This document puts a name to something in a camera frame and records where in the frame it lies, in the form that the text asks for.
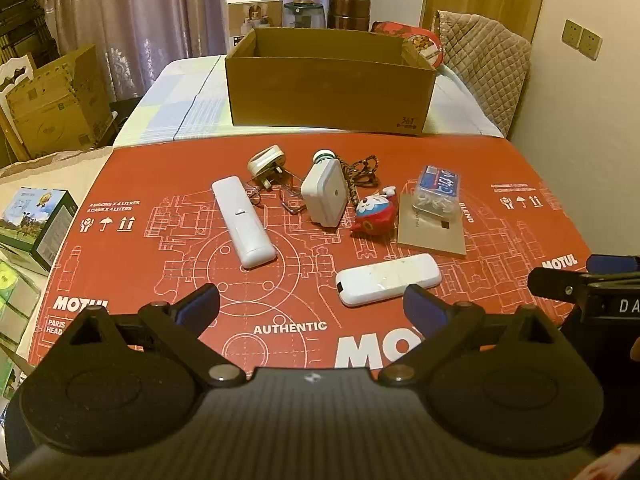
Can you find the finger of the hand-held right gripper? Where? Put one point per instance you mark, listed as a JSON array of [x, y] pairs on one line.
[[555, 285], [612, 263]]

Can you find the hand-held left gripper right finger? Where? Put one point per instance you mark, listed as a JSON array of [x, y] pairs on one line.
[[422, 307]]

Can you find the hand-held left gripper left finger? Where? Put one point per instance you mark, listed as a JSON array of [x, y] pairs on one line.
[[197, 302]]

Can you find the long white remote control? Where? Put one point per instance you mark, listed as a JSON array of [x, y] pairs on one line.
[[242, 222]]

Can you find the beige power plug adapter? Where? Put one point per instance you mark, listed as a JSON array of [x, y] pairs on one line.
[[265, 162]]

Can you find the brown cardboard box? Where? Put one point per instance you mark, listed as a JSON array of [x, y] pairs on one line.
[[325, 90]]

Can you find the flat white plastic stick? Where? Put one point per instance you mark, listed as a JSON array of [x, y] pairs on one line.
[[385, 280]]

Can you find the red printed table mat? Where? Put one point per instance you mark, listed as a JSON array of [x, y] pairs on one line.
[[150, 265]]

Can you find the flat brown cardboard card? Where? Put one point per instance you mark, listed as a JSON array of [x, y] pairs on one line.
[[430, 240]]

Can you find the red blue cartoon cat toy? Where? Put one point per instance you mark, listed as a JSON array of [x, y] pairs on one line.
[[372, 215]]

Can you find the clear box with blue label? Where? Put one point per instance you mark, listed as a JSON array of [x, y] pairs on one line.
[[440, 185]]

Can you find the white square plastic device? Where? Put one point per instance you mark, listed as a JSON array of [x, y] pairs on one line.
[[324, 195]]

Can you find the small green white jar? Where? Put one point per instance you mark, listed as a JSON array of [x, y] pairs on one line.
[[325, 156]]

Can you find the green picture box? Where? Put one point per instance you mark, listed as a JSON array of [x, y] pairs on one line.
[[35, 220]]

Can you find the green packets in clear wrap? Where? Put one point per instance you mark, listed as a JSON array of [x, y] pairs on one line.
[[12, 305]]

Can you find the pale checkered tablecloth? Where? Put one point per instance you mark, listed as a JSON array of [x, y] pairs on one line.
[[170, 105]]

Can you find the worn cardboard storage box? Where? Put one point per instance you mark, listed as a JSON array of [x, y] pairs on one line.
[[55, 105]]

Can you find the red round snack tin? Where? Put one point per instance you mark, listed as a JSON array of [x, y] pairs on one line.
[[425, 42]]

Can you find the white product box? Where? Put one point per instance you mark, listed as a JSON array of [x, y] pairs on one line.
[[250, 15]]

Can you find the white carved chair back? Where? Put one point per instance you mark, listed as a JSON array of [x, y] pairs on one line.
[[15, 72]]

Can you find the pale purple curtain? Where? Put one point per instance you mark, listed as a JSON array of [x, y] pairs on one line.
[[150, 10]]

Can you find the brown metal canister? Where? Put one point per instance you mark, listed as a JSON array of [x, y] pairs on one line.
[[348, 12]]

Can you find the glass jar with green lid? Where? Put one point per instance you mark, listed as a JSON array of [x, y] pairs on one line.
[[304, 15]]

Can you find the beige wall socket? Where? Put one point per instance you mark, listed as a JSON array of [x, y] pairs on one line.
[[571, 33], [590, 42]]

